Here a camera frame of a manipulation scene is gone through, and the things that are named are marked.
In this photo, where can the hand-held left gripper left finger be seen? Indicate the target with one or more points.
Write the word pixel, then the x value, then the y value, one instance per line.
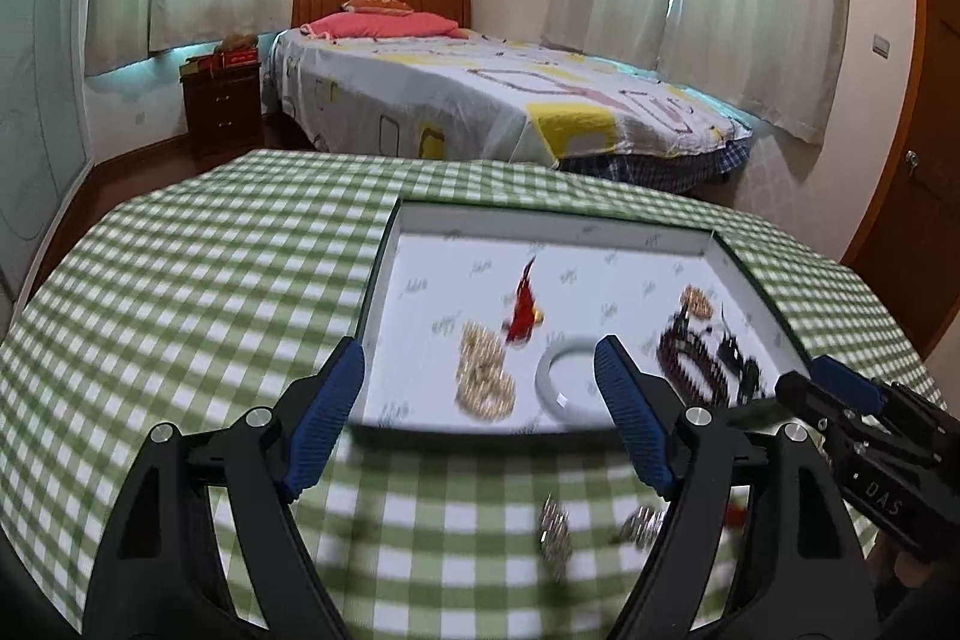
pixel 322 419

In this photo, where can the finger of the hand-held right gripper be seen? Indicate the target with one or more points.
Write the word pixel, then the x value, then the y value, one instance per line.
pixel 810 404
pixel 847 381

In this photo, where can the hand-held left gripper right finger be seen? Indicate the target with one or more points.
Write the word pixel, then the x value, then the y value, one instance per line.
pixel 630 415

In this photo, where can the white jade bangle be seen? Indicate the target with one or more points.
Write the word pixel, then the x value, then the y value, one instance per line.
pixel 551 396

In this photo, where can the small silver earring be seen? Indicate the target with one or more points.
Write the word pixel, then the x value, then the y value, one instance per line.
pixel 556 535
pixel 645 524

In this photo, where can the gold rhinestone brooch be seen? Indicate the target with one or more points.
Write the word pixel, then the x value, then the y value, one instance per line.
pixel 696 301

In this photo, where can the red and gold charm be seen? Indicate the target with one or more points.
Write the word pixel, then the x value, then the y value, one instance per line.
pixel 735 517

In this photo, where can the red tassel charm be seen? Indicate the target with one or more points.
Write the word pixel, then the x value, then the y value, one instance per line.
pixel 523 314

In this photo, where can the white shallow tray box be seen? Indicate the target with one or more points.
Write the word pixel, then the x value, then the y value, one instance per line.
pixel 450 265

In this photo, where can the green checkered tablecloth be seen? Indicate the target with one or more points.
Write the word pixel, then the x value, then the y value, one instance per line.
pixel 225 272

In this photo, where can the brown wooden door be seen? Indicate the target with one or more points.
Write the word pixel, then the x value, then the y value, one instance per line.
pixel 922 160

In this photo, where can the blue plaid bed cover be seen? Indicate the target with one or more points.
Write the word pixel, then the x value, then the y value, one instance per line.
pixel 660 168

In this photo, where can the dark wooden nightstand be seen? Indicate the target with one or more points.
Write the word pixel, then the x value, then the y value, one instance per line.
pixel 223 111

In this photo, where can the patterned white bedsheet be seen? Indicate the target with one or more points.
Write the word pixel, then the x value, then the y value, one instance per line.
pixel 465 100

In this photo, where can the red gift box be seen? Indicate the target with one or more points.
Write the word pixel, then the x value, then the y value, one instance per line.
pixel 241 58

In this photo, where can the flat red box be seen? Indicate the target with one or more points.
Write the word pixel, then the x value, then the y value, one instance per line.
pixel 201 65

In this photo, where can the brown plush toy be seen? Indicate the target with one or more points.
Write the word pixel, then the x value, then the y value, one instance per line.
pixel 237 41

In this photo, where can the pink pillow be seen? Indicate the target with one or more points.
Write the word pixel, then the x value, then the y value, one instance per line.
pixel 382 25

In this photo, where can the small red cushion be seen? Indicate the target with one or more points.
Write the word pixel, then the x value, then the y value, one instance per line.
pixel 375 5

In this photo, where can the white light switch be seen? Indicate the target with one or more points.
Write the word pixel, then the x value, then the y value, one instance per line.
pixel 882 45

